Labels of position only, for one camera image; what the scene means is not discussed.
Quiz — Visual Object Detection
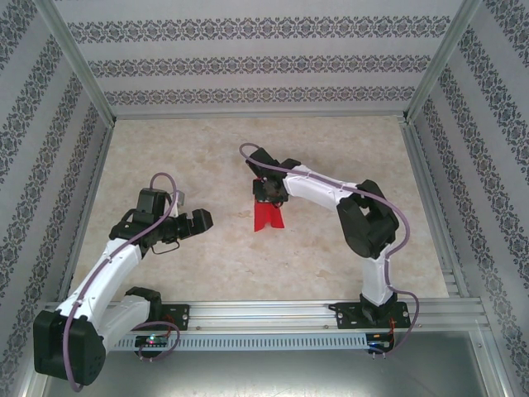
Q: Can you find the grey metal sheet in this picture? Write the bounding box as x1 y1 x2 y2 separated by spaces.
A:
41 349 505 397

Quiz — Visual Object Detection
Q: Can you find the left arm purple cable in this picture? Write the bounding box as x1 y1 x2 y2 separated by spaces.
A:
64 172 182 392

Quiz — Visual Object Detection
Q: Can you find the slotted grey cable duct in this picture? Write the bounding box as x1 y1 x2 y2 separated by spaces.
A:
111 333 369 352

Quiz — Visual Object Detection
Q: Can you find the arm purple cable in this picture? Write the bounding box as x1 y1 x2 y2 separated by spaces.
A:
239 142 422 359
64 172 182 392

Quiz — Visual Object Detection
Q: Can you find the aluminium frame strut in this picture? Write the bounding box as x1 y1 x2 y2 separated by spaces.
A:
470 328 520 397
16 367 53 397

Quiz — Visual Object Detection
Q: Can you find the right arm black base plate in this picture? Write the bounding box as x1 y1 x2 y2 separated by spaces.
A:
329 301 414 331

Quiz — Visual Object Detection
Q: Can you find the aluminium mounting rail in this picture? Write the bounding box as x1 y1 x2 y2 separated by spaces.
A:
39 298 491 334

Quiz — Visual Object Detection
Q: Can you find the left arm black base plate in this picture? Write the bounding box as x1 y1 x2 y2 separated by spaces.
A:
159 304 191 332

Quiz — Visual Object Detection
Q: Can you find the aluminium frame post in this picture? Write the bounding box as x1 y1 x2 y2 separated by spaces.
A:
401 0 485 125
36 0 117 127

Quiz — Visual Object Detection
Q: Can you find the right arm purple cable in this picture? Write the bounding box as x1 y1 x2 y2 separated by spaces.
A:
239 142 422 359

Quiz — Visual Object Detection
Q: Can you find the aluminium side rail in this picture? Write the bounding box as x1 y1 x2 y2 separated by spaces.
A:
399 117 472 301
55 122 117 303

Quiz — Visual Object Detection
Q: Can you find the thin aluminium wall rail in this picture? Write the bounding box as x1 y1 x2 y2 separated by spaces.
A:
111 112 410 122

